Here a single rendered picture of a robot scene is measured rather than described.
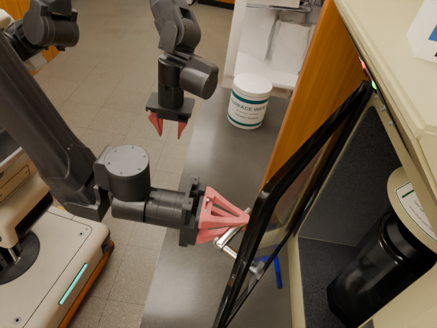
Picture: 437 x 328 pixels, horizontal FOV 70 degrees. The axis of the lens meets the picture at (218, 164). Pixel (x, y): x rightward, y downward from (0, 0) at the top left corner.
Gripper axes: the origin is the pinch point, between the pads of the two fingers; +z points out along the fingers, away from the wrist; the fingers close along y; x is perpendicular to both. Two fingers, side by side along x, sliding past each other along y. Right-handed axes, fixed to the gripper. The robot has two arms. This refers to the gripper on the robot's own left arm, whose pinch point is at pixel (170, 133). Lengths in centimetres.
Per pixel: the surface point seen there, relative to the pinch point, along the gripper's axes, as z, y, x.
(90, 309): 109, -35, -5
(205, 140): 15.6, 8.1, 19.0
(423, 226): -23, 36, -37
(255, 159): 15.8, 24.6, 13.6
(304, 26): -4, 42, 84
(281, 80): 18, 36, 73
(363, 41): -40, 22, -35
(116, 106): 108, -78, 158
